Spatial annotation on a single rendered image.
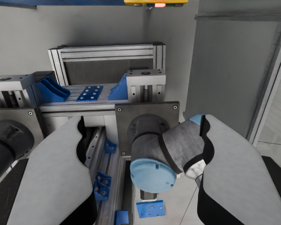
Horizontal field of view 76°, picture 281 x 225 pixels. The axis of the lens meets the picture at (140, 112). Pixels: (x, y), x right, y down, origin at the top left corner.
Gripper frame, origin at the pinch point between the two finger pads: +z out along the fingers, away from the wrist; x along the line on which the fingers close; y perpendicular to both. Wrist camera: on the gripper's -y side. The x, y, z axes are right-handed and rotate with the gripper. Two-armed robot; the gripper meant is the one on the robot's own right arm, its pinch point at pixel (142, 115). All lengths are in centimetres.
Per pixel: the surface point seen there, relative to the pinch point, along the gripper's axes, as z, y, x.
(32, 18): 148, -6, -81
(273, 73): 48, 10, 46
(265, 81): 50, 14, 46
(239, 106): 61, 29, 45
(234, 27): 81, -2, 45
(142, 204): 145, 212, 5
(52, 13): 148, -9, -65
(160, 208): 145, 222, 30
